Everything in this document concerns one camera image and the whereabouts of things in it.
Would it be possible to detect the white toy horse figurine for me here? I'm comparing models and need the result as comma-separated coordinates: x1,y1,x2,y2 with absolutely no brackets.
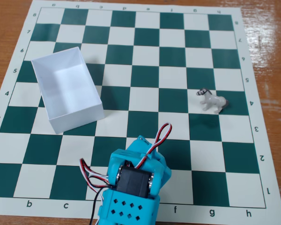
196,87,229,114

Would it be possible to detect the white open cardboard box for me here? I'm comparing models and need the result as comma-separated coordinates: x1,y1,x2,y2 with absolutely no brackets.
30,46,105,135

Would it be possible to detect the green white chessboard mat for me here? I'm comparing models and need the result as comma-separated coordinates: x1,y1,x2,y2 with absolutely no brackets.
0,0,281,225

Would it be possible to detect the red white black servo cable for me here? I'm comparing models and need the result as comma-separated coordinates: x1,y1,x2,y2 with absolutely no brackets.
79,158,111,225
134,122,173,169

